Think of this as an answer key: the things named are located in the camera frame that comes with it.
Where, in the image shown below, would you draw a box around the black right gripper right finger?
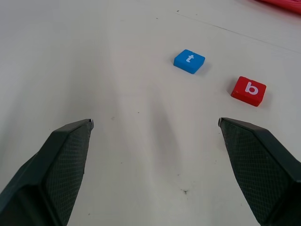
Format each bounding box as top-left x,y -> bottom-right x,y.
218,117 -> 301,226

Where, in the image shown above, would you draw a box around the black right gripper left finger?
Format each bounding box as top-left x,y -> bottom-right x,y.
0,119 -> 95,226

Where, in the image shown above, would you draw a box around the red letter b tile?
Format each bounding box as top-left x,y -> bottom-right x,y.
230,75 -> 267,107

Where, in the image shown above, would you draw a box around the blue letter t tile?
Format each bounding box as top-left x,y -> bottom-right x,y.
173,48 -> 206,75

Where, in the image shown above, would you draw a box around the red ribbed object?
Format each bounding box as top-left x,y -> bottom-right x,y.
255,0 -> 301,15

